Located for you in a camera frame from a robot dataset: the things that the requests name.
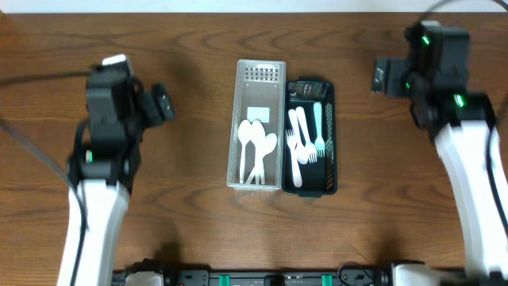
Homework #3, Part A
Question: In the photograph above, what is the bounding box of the pale green plastic fork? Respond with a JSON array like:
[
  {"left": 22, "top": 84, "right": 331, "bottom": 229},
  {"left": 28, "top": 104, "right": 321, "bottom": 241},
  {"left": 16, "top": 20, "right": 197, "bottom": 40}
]
[{"left": 313, "top": 102, "right": 325, "bottom": 157}]

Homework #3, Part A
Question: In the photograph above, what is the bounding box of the white plastic fork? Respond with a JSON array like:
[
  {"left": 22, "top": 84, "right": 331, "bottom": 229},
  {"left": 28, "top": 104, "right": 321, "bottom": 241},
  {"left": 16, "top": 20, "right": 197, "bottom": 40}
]
[
  {"left": 286, "top": 129, "right": 302, "bottom": 187},
  {"left": 296, "top": 106, "right": 317, "bottom": 163}
]

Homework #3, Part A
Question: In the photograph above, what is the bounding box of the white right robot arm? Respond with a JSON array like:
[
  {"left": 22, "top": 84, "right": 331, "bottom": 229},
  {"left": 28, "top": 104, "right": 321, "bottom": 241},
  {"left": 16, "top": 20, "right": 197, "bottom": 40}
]
[{"left": 371, "top": 20, "right": 507, "bottom": 285}]

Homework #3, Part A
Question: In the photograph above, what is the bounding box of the dark green plastic basket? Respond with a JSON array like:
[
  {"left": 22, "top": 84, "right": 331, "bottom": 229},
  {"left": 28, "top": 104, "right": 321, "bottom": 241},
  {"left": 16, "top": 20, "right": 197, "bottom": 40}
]
[{"left": 282, "top": 77, "right": 338, "bottom": 198}]

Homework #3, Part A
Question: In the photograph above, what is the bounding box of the clear perforated plastic basket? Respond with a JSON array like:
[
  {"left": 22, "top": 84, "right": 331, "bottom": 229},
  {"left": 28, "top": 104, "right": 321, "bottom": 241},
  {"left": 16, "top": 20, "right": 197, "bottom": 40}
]
[{"left": 226, "top": 60, "right": 286, "bottom": 191}]

